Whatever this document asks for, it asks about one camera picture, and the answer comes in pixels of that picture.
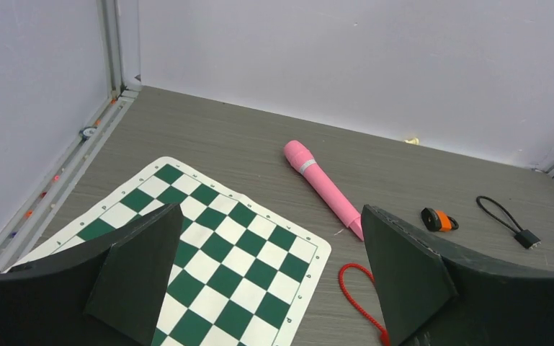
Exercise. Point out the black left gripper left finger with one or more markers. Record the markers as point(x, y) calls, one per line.
point(106, 291)

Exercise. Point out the small cream object at wall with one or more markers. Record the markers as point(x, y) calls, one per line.
point(413, 141)

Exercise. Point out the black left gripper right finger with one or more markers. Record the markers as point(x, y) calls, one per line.
point(436, 292)

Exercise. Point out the pink toy microphone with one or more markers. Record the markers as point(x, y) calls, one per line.
point(302, 160)

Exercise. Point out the orange black padlock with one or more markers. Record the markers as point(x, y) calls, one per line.
point(437, 220)

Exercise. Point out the green white chessboard mat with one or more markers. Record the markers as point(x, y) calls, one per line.
point(242, 275)

